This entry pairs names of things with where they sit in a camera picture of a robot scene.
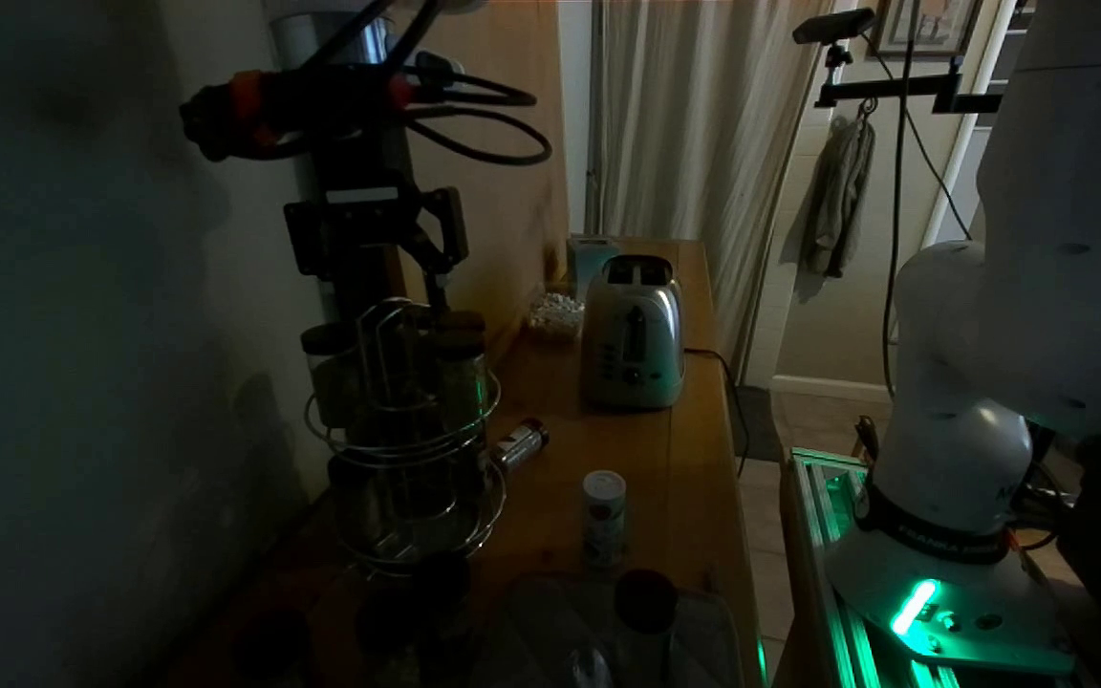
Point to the black camera on mount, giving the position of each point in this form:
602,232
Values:
832,24

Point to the small clear lying bottle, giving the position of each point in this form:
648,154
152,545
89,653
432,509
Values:
523,445

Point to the black round cup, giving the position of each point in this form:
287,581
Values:
644,602

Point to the light window curtain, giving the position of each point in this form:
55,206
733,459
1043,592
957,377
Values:
678,154

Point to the framed wall picture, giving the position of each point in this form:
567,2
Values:
939,24

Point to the stainless steel toaster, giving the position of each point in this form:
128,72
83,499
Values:
632,339

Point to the hanging grey coat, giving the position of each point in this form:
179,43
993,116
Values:
840,194

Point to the green lit aluminium base frame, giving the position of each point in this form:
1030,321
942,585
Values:
832,489

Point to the blue cube tissue box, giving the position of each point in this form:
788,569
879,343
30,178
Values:
589,262

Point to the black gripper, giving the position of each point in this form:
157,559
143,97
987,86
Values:
354,233

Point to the white capped spice bottle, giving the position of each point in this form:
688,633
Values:
607,509

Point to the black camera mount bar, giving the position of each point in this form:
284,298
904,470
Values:
879,94

